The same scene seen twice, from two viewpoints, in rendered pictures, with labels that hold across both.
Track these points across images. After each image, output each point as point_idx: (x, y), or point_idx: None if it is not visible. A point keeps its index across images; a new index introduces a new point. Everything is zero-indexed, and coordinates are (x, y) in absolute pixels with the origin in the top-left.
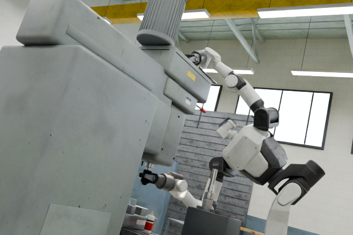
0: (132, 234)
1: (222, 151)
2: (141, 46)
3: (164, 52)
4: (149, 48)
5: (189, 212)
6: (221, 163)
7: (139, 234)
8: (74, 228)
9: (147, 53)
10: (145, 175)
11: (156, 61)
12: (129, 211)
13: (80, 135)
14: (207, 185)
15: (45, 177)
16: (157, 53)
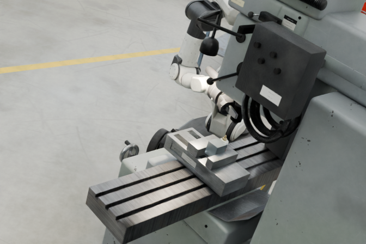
0: (252, 179)
1: (233, 10)
2: None
3: None
4: None
5: (296, 129)
6: (220, 21)
7: (257, 174)
8: None
9: None
10: (248, 115)
11: (355, 2)
12: (235, 159)
13: None
14: (194, 48)
15: None
16: None
